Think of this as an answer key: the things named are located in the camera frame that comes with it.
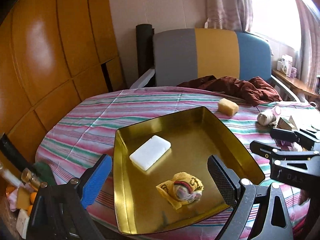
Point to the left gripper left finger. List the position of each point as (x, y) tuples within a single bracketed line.
[(93, 179)]

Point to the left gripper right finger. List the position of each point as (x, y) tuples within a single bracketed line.
[(225, 179)]

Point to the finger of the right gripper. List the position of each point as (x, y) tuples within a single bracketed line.
[(263, 149), (283, 135)]

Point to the green essential oil box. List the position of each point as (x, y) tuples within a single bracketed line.
[(287, 123)]

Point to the pink white rolled sock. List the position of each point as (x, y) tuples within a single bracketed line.
[(269, 116)]

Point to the yellow patterned pouch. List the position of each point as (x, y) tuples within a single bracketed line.
[(182, 189)]

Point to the striped bed sheet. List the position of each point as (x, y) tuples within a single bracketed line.
[(78, 140)]

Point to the wooden bedside shelf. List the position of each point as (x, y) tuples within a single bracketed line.
[(294, 83)]

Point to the dark red blanket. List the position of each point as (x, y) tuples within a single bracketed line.
[(255, 91)]

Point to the yellow sponge block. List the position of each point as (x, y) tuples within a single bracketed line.
[(227, 107)]

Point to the glass bottle gold cap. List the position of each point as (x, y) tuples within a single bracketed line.
[(34, 179)]

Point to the white soap bar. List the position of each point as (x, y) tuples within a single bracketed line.
[(150, 152)]

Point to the gold tray box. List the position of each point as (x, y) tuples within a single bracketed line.
[(195, 134)]

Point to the white box on shelf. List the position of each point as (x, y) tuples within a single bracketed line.
[(285, 65)]

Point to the grey yellow blue headboard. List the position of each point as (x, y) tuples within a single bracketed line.
[(186, 54)]

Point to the orange wooden wardrobe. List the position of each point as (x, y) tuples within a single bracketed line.
[(54, 55)]

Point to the pink floral curtain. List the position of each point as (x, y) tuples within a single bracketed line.
[(235, 15)]

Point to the black post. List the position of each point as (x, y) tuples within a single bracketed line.
[(144, 45)]

